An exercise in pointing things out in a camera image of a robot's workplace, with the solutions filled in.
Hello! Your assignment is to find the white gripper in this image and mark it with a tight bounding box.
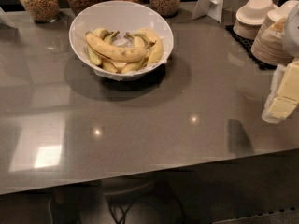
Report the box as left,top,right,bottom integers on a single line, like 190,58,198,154
277,4,299,102

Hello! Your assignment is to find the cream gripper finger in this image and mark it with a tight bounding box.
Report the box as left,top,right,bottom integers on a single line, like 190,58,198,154
262,97,297,124

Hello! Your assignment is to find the large top banana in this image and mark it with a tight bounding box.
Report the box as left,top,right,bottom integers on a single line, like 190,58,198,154
85,32,147,63

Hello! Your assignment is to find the right yellow banana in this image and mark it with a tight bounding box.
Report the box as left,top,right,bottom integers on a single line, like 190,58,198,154
136,28,164,65

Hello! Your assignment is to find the yellow banana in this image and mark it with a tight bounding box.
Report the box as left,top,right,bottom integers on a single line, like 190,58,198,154
136,28,164,65
88,28,110,66
102,59,145,74

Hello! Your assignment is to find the bottom yellow banana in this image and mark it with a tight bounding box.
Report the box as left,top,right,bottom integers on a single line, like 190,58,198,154
102,59,145,74

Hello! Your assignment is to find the left yellow banana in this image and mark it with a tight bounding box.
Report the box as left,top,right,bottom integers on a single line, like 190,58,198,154
88,28,110,66

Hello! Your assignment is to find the stack of paper plates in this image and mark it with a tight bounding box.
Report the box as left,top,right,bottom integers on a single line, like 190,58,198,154
250,0,299,66

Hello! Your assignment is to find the black rubber mat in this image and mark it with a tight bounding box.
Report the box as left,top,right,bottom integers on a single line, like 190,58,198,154
225,25,276,70

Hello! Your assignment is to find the stack of paper bowls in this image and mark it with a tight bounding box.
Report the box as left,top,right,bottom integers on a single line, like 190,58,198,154
233,0,278,40

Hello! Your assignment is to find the white folded sign stand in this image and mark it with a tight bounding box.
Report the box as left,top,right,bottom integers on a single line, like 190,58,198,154
192,0,227,22

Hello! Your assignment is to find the far left cereal jar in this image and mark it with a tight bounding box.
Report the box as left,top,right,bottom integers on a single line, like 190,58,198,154
20,0,60,22

